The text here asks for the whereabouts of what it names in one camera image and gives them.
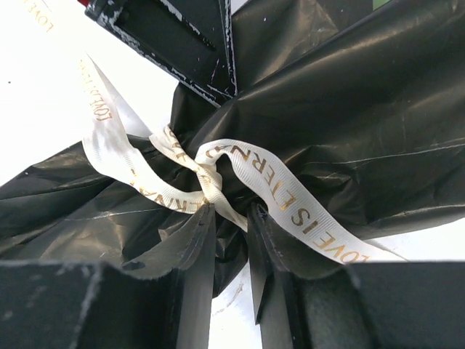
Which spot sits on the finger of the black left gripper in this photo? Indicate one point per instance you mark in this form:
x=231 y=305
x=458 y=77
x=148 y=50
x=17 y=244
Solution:
x=190 y=40

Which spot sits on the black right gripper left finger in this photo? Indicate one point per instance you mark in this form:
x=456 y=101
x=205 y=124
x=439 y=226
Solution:
x=161 y=300

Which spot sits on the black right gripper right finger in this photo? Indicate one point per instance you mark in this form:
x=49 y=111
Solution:
x=304 y=300

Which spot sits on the cream printed ribbon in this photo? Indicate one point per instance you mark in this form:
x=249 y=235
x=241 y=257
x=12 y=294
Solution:
x=109 y=152

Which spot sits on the black wrapping paper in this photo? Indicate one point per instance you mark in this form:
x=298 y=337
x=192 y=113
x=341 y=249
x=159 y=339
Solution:
x=364 y=104

